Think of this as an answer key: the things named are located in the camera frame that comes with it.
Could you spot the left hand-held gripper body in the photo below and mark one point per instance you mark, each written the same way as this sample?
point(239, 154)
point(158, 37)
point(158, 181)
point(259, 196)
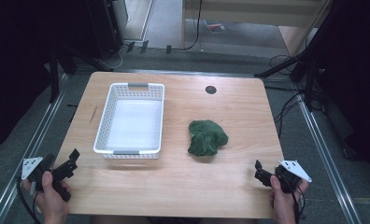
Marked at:
point(57, 175)

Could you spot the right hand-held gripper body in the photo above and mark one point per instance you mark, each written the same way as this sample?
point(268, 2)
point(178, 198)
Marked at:
point(286, 175)

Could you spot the green broccoli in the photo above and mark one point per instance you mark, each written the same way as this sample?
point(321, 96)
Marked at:
point(207, 137)

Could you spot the white plastic basket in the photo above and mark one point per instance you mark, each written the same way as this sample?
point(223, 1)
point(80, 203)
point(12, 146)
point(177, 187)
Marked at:
point(130, 121)

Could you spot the person's left hand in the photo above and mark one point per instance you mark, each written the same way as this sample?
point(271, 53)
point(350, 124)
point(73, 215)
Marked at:
point(51, 199)

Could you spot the person's right hand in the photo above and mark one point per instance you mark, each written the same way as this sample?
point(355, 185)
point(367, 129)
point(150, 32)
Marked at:
point(284, 202)

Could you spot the black table grommet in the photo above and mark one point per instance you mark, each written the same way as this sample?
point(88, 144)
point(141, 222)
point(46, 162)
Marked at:
point(210, 90)

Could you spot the black stand leg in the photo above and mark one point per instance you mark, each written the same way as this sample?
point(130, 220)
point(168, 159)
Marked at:
point(287, 63)
point(80, 56)

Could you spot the black computer tower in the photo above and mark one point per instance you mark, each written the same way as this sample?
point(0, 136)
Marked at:
point(106, 26)

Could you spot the light wooden cabinet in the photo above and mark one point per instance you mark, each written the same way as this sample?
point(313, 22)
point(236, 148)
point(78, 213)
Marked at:
point(251, 23)

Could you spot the red and white booklet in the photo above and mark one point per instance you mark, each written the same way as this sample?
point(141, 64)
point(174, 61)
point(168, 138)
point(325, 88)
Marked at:
point(215, 26)

